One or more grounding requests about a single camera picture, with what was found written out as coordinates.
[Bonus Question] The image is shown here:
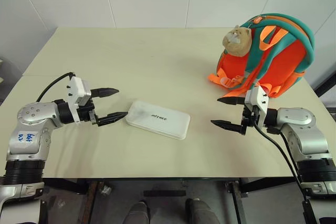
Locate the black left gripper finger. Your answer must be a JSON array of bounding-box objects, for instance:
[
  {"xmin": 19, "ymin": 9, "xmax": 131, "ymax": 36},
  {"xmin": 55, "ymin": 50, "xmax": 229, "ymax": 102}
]
[
  {"xmin": 95, "ymin": 111, "xmax": 130, "ymax": 127},
  {"xmin": 90, "ymin": 87, "xmax": 120, "ymax": 99}
]

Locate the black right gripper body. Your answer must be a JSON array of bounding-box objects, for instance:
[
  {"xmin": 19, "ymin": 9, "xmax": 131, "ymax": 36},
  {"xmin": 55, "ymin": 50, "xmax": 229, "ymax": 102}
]
[{"xmin": 239, "ymin": 104, "xmax": 260, "ymax": 136}]

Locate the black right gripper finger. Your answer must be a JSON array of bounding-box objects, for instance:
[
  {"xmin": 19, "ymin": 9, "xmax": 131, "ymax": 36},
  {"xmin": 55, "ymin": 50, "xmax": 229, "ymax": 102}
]
[
  {"xmin": 217, "ymin": 96, "xmax": 246, "ymax": 105},
  {"xmin": 210, "ymin": 119, "xmax": 244, "ymax": 135}
]

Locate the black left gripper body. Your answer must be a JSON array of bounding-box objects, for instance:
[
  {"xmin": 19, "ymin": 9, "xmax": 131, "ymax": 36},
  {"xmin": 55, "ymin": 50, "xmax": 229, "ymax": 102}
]
[{"xmin": 77, "ymin": 97, "xmax": 100, "ymax": 127}]

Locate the white rectangular box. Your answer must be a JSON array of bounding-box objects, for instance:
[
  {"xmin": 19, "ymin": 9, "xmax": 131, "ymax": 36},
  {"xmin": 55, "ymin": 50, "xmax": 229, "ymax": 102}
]
[{"xmin": 123, "ymin": 100, "xmax": 191, "ymax": 141}]

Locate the orange and teal backpack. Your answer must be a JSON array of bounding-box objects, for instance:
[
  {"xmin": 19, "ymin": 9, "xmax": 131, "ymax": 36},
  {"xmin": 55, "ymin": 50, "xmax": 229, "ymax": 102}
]
[{"xmin": 207, "ymin": 12, "xmax": 316, "ymax": 101}]

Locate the beige plush cat toy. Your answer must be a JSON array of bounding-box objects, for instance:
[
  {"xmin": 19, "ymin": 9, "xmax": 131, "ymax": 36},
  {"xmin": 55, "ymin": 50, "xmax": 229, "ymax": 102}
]
[{"xmin": 222, "ymin": 25, "xmax": 254, "ymax": 57}]

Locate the white label with blue writing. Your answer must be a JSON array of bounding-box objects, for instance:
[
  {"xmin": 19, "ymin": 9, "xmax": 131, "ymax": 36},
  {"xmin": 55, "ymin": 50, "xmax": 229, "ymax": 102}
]
[{"xmin": 16, "ymin": 130, "xmax": 38, "ymax": 150}]

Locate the rusty metal table leg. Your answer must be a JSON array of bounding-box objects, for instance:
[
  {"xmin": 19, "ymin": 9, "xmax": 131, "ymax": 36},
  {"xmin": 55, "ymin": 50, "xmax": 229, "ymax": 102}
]
[{"xmin": 83, "ymin": 180, "xmax": 105, "ymax": 224}]

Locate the grey rounded foot shape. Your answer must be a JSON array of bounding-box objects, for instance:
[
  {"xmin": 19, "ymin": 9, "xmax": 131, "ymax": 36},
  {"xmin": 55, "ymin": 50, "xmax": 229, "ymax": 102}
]
[
  {"xmin": 184, "ymin": 197, "xmax": 215, "ymax": 224},
  {"xmin": 125, "ymin": 201, "xmax": 151, "ymax": 224}
]

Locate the black flat bar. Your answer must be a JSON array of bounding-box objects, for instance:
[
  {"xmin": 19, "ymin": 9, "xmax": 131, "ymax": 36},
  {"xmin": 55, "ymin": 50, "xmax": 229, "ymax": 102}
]
[{"xmin": 142, "ymin": 189, "xmax": 187, "ymax": 197}]

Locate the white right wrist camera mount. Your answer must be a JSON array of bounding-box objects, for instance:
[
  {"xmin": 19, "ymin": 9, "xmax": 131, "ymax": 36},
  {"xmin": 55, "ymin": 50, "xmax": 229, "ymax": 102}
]
[{"xmin": 244, "ymin": 85, "xmax": 269, "ymax": 128}]

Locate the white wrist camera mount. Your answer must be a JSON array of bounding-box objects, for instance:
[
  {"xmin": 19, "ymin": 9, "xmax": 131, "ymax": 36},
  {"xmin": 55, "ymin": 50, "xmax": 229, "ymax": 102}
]
[
  {"xmin": 64, "ymin": 76, "xmax": 92, "ymax": 125},
  {"xmin": 244, "ymin": 85, "xmax": 269, "ymax": 128}
]

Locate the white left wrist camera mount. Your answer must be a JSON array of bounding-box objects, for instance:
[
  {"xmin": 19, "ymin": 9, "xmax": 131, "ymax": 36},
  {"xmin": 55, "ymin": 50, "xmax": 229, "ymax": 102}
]
[{"xmin": 64, "ymin": 76, "xmax": 92, "ymax": 125}]

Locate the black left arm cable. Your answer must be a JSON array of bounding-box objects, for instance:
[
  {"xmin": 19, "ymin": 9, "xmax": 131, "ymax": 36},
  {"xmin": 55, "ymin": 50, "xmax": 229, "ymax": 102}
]
[{"xmin": 35, "ymin": 71, "xmax": 77, "ymax": 103}]

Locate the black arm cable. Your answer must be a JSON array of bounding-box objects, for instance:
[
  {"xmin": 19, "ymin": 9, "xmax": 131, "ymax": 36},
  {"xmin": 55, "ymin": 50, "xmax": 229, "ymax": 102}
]
[
  {"xmin": 35, "ymin": 71, "xmax": 77, "ymax": 103},
  {"xmin": 253, "ymin": 124, "xmax": 308, "ymax": 205}
]

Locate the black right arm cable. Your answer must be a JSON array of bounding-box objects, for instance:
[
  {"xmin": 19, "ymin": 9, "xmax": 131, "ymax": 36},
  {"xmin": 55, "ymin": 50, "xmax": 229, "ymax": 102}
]
[{"xmin": 253, "ymin": 124, "xmax": 308, "ymax": 205}]

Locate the black table frame strut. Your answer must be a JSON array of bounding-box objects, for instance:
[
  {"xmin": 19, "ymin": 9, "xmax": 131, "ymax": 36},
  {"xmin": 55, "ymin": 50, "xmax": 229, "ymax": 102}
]
[{"xmin": 225, "ymin": 176, "xmax": 298, "ymax": 198}]

